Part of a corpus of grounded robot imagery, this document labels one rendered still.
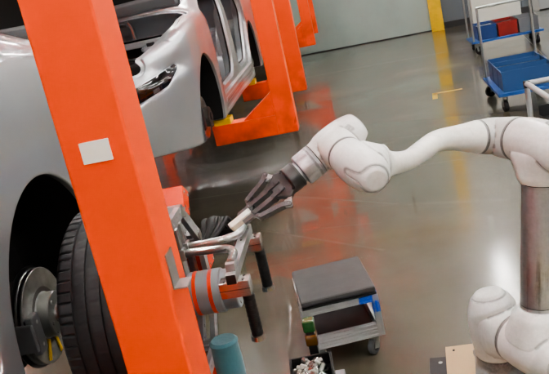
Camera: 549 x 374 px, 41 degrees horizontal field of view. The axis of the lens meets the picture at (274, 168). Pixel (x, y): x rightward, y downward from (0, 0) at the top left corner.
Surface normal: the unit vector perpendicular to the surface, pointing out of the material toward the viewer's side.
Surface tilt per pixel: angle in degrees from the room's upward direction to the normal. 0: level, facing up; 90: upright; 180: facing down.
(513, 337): 78
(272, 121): 90
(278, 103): 90
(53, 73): 90
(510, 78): 90
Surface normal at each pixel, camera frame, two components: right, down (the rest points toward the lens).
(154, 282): -0.07, 0.27
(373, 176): 0.22, 0.40
